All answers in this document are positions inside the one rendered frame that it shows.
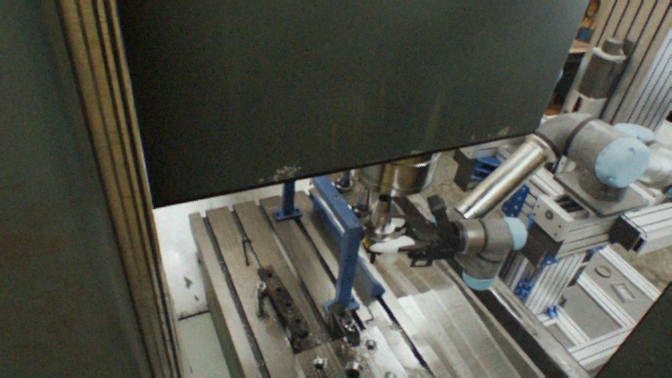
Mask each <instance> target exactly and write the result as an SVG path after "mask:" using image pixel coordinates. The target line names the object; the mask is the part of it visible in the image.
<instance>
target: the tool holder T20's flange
mask: <svg viewBox="0 0 672 378"><path fill-rule="evenodd" d="M370 217H371V215H369V216H367V217H366V219H365V224H364V229H363V232H364V231H367V233H368V235H366V238H367V239H368V240H370V241H372V242H376V243H385V242H389V241H390V240H391V239H392V238H393V232H394V229H395V225H391V227H390V228H389V229H388V230H385V231H378V230H375V229H372V228H371V227H370V225H369V219H370Z"/></svg>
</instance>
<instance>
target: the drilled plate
mask: <svg viewBox="0 0 672 378"><path fill-rule="evenodd" d="M359 333H360V339H361V340H362V342H365V345H364V344H360V345H357V347H358V346H359V347H360V346H362V345H364V346H365V348H362V347H364V346H362V347H360V348H359V349H358V350H359V351H358V350H357V349H356V350H357V351H355V350H352V349H351V348H352V347H354V346H351V344H350V342H348V341H347V339H346V337H343V338H340V339H337V340H334V341H331V343H328V344H325V345H321V346H319V347H316V348H313V349H310V350H306V351H304V352H301V353H298V354H294V368H296V370H297V372H298V376H299V378H349V377H353V378H383V377H382V376H384V378H409V376H408V375H407V373H406V372H404V370H403V368H402V367H401V365H400V364H399V362H398V359H397V358H396V356H395V355H394V353H393V351H392V350H391V348H389V347H388V345H387V342H386V341H385V339H384V338H383V336H382V335H381V333H380V331H379V330H378V327H377V326H373V327H370V329H367V330H365V331H361V332H359ZM363 337H364V338H365V341H364V339H362V338H363ZM366 338H367V339H366ZM368 338H369V339H368ZM372 338H373V340H372ZM361 340H360V342H361ZM366 340H367V341H366ZM377 340H378V341H377ZM346 345H348V346H346ZM342 346H343V347H342ZM342 348H343V349H342ZM345 348H347V350H345ZM348 349H350V350H348ZM364 349H367V350H364ZM377 349H379V350H378V351H375V352H374V351H372V350H377ZM370 350H371V351H372V353H371V352H369V351H370ZM343 351H345V352H343ZM347 352H348V353H350V354H348V355H347ZM351 352H352V353H351ZM357 353H358V354H357ZM368 353H370V354H368ZM355 355H356V356H355ZM317 356H318V357H319V359H318V357H317ZM320 356H321V357H324V359H325V358H326V362H325V360H323V359H321V357H320ZM364 356H366V357H364ZM362 359H364V360H362ZM343 360H344V361H343ZM354 360H356V361H355V362H354ZM350 361H352V363H351V362H350ZM313 362H314V363H313ZM357 362H358V363H357ZM362 362H364V363H362ZM326 363H327V364H326ZM329 363H330V364H329ZM343 363H344V364H343ZM359 363H360V365H359ZM313 365H314V366H313ZM327 365H328V366H327ZM326 366H327V368H326ZM364 366H366V367H364ZM364 368H365V369H366V370H365V369H364ZM392 368H393V369H392ZM324 369H326V370H324ZM342 369H343V370H342ZM323 370H324V371H323ZM383 370H384V371H383ZM384 372H386V373H384ZM395 372H396V373H395ZM376 373H378V375H376Z"/></svg>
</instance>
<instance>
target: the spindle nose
mask: <svg viewBox="0 0 672 378"><path fill-rule="evenodd" d="M441 153H442V152H441ZM441 153H435V154H430V155H423V156H418V157H412V159H407V160H402V161H396V162H391V163H385V164H380V165H375V166H369V167H364V168H358V169H353V170H351V173H352V175H353V176H354V178H355V179H356V180H357V181H358V182H359V183H362V185H363V186H364V187H366V188H367V189H369V190H371V191H375V192H377V193H381V194H384V195H391V197H408V195H414V194H418V193H420V192H422V191H424V190H427V189H428V188H429V187H430V185H431V183H432V179H433V178H434V176H435V173H436V168H437V164H438V161H439V156H441Z"/></svg>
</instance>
